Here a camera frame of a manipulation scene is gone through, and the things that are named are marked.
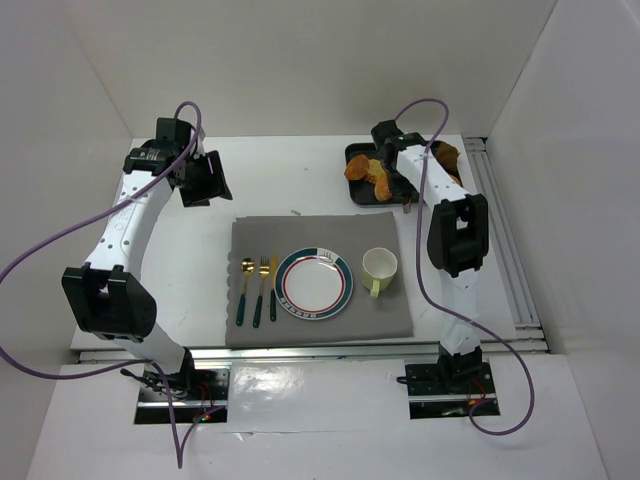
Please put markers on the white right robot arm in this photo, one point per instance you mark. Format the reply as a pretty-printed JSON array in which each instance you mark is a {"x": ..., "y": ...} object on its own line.
[{"x": 457, "y": 240}]

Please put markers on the light green mug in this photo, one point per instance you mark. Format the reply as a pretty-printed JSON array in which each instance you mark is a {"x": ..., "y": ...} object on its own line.
[{"x": 379, "y": 267}]

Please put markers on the grey cloth placemat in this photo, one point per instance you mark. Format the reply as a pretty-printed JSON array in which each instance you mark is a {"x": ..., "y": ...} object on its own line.
[{"x": 350, "y": 236}]

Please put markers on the flat bread slice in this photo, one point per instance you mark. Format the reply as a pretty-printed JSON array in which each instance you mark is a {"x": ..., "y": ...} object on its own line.
[{"x": 375, "y": 171}]

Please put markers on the gold fork green handle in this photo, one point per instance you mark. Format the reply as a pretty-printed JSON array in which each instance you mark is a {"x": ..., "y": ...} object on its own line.
[{"x": 264, "y": 273}]

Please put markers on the small orange bread roll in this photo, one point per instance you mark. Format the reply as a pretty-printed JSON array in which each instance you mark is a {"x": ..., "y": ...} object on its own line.
[{"x": 382, "y": 190}]

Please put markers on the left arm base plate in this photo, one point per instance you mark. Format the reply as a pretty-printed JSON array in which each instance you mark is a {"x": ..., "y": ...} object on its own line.
[{"x": 205, "y": 399}]

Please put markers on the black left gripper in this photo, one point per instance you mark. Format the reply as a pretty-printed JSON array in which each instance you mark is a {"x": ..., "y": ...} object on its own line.
[{"x": 201, "y": 176}]

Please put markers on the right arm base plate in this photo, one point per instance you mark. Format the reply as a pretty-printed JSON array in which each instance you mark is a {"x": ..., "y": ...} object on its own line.
[{"x": 429, "y": 397}]

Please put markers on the aluminium rail frame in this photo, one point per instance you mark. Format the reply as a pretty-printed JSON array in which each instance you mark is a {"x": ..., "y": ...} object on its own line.
[{"x": 186, "y": 265}]

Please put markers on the gold knife green handle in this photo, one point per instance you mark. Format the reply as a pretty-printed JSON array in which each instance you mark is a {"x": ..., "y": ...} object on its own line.
[{"x": 273, "y": 295}]

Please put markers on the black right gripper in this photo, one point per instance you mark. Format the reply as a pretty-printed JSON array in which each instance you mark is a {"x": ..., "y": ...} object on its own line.
[{"x": 400, "y": 189}]

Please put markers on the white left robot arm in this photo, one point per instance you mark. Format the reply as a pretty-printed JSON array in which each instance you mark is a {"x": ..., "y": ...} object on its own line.
[{"x": 105, "y": 294}]

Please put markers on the gold spoon green handle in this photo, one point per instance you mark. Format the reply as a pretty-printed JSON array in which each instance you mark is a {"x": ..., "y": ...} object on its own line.
[{"x": 247, "y": 268}]

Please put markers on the orange round bun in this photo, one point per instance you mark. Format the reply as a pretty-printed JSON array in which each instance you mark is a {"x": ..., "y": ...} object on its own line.
[{"x": 357, "y": 168}]

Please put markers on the white plate green red rim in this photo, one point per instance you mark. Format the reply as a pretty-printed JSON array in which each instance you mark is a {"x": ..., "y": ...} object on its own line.
[{"x": 313, "y": 284}]

